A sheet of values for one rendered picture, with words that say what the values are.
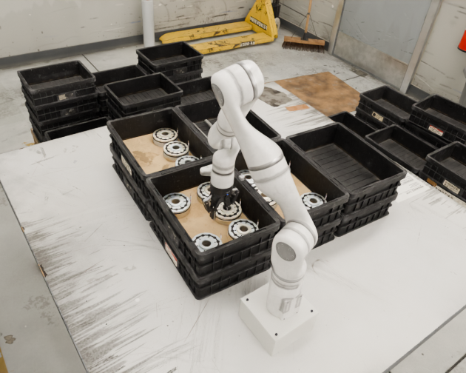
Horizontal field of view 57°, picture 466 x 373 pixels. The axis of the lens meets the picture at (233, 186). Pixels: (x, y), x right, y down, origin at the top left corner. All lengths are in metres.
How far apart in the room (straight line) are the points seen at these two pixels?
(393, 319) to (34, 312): 1.65
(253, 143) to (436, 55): 3.56
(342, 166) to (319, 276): 0.51
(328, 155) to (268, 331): 0.88
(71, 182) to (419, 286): 1.40
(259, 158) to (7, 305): 1.73
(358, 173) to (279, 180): 0.85
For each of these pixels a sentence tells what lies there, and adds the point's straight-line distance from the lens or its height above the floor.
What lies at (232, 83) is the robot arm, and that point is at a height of 1.45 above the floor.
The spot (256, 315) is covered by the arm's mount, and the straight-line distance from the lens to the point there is 1.33.
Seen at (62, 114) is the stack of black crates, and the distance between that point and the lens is 2.97.
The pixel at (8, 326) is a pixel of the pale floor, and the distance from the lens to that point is 2.37.
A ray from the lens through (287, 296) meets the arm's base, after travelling 1.24.
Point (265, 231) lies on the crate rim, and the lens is 1.35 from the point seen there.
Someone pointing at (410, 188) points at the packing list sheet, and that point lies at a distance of 2.09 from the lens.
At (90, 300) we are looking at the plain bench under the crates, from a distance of 1.48.
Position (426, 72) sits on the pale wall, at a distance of 4.51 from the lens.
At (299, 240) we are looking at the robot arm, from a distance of 1.08.
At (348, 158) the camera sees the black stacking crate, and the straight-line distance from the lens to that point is 1.92.
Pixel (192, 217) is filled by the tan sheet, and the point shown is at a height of 0.83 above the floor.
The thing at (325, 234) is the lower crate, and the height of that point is 0.76.
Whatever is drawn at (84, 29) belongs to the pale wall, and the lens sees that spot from 4.70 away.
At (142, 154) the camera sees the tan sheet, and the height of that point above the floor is 0.83.
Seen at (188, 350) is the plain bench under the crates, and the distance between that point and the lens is 1.35.
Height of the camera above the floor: 1.88
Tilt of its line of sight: 40 degrees down
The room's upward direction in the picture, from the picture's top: 6 degrees clockwise
